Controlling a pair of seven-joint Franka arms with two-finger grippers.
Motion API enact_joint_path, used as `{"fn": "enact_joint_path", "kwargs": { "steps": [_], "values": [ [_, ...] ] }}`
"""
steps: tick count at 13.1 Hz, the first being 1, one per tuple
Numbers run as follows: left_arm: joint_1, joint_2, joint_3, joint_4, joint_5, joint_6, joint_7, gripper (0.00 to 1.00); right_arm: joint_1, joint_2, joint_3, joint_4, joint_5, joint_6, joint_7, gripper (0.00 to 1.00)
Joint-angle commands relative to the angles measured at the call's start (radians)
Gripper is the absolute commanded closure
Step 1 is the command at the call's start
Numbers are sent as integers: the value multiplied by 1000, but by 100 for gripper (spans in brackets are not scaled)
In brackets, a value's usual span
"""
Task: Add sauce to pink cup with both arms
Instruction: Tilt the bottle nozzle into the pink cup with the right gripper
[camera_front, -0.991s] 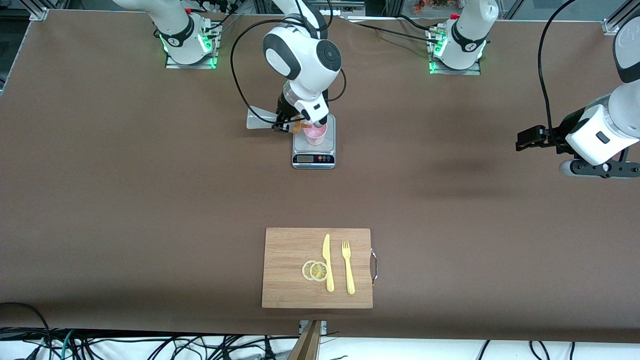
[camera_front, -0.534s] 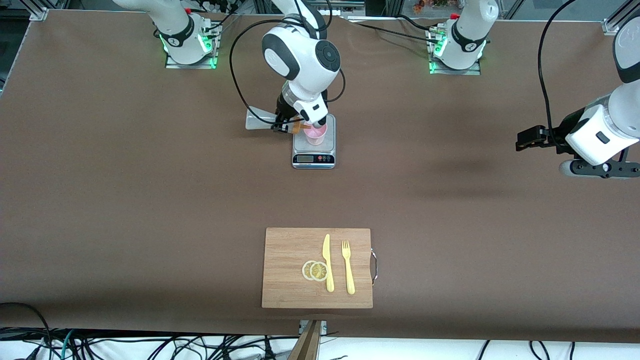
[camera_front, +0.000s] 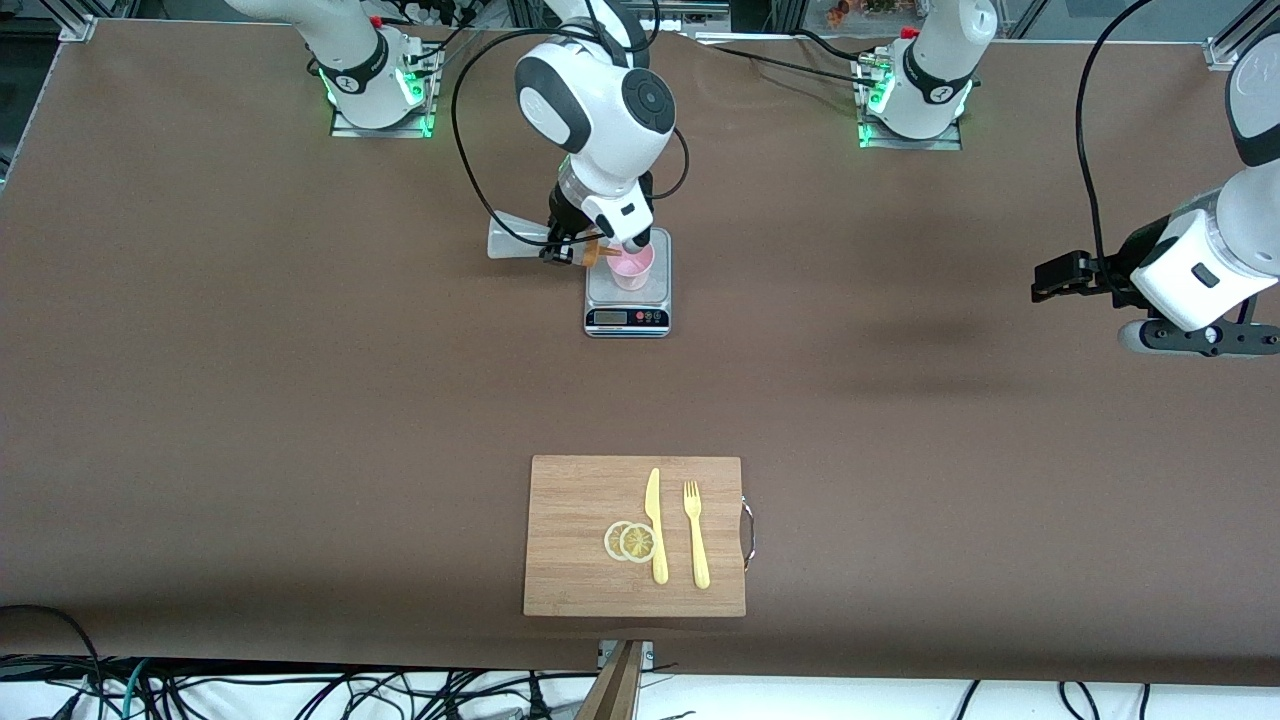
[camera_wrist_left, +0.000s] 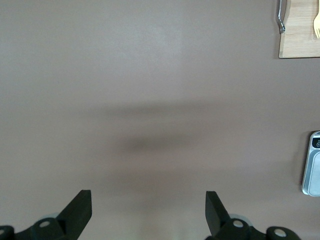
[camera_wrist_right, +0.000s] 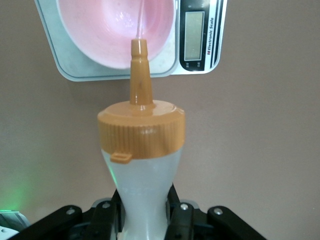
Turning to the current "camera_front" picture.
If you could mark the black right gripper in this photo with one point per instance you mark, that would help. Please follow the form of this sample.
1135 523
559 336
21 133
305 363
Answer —
562 222

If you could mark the lemon slice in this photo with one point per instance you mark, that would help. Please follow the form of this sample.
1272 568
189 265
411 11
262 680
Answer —
612 541
638 543

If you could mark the aluminium frame profile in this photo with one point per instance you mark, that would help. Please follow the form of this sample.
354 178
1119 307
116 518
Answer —
1225 50
75 25

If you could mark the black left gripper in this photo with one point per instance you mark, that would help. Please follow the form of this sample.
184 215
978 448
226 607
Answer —
1117 272

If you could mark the brown table cover sheet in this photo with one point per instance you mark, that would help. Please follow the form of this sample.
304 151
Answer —
900 500

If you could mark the pink plastic cup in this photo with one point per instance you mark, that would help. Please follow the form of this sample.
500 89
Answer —
635 268

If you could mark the wooden post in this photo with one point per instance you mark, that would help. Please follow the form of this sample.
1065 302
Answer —
615 690

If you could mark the yellow plastic knife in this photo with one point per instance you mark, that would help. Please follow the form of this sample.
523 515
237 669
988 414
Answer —
660 560

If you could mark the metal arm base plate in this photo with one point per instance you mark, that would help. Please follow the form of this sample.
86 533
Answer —
940 144
410 133

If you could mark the yellow plastic fork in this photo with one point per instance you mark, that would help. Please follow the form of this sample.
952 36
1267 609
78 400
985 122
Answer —
700 560

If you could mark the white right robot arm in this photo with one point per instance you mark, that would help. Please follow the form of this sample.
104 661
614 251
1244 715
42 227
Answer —
590 110

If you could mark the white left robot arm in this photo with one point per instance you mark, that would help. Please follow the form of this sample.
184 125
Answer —
1200 270

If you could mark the translucent sauce bottle orange cap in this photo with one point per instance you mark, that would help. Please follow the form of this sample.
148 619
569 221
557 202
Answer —
515 240

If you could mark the silver digital kitchen scale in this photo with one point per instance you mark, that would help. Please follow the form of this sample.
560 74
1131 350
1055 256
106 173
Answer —
627 320

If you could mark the small metal bracket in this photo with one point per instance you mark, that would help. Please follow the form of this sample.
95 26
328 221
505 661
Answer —
648 655

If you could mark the silver frame rail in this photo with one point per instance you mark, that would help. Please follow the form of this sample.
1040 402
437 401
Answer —
700 12

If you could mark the wooden cutting board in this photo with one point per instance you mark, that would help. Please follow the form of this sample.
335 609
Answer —
570 520

